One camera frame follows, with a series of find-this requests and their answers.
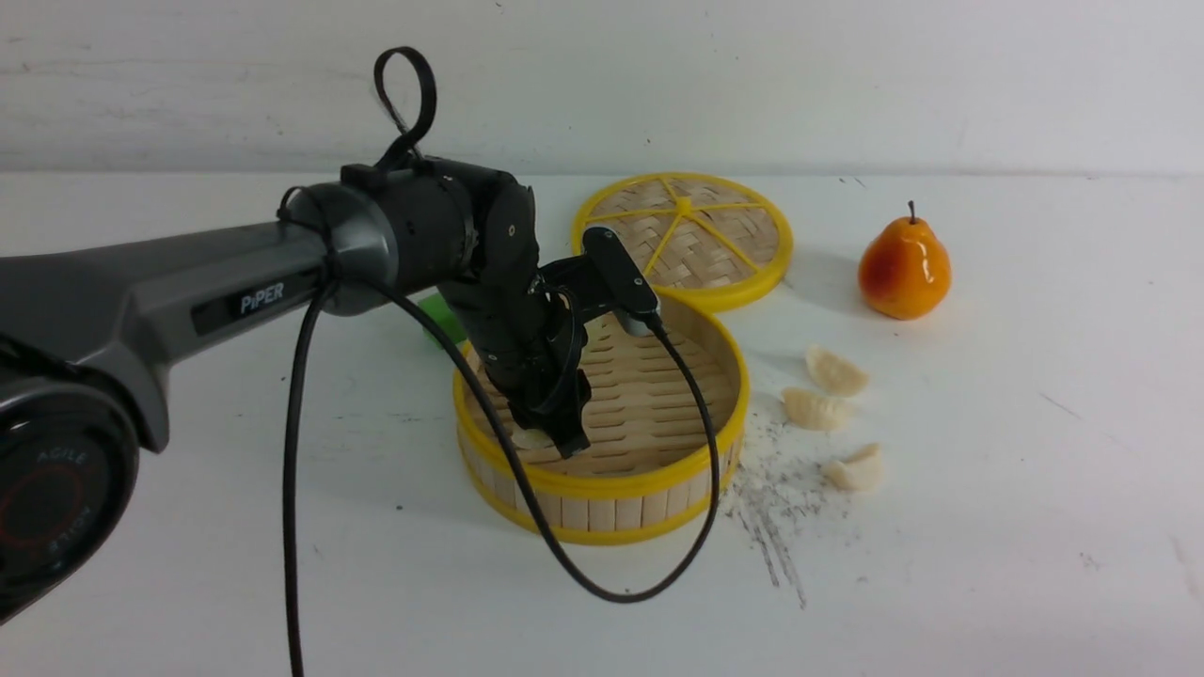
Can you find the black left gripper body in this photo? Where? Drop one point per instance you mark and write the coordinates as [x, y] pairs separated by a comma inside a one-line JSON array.
[[523, 337]]

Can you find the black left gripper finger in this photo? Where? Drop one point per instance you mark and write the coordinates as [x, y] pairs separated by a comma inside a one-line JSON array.
[[529, 411], [565, 427]]

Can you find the white dumpling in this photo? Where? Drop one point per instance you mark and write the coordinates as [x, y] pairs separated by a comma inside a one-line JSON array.
[[811, 411], [861, 471], [835, 374]]

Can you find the pale green dumpling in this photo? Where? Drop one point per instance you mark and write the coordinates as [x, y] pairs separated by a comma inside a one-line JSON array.
[[530, 439]]

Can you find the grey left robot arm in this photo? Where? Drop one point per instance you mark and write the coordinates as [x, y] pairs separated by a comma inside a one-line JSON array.
[[89, 336]]

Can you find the bamboo steamer tray yellow rim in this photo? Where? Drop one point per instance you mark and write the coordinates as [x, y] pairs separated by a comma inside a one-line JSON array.
[[647, 469]]

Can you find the woven bamboo steamer lid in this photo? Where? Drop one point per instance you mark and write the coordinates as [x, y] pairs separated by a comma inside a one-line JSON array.
[[713, 241]]

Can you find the green foam cube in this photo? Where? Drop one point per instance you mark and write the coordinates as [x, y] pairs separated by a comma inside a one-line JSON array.
[[437, 308]]

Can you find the orange yellow toy pear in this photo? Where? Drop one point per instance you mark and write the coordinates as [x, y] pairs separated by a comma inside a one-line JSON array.
[[906, 271]]

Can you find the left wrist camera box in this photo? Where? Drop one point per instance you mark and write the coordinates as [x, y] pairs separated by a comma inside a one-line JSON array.
[[603, 279]]

